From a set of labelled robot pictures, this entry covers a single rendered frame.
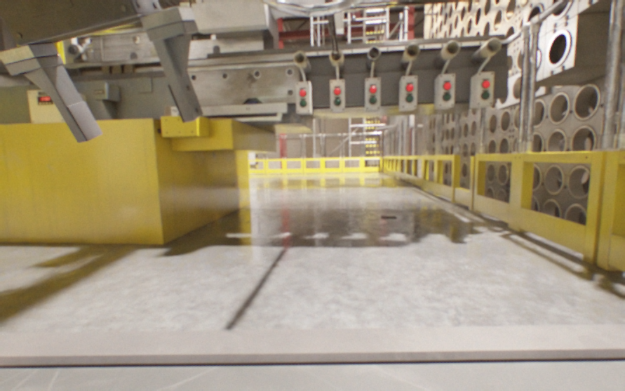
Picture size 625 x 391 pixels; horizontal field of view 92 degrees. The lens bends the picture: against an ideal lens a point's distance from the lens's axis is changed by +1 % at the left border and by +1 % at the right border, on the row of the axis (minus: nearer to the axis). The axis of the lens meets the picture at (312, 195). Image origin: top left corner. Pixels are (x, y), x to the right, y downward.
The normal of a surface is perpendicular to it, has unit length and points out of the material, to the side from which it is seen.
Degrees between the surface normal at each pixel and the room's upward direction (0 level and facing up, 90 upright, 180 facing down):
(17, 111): 90
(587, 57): 90
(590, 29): 90
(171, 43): 113
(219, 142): 90
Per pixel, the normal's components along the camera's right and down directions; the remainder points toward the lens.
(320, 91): -0.12, 0.12
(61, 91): 0.98, -0.13
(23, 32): -0.07, 0.51
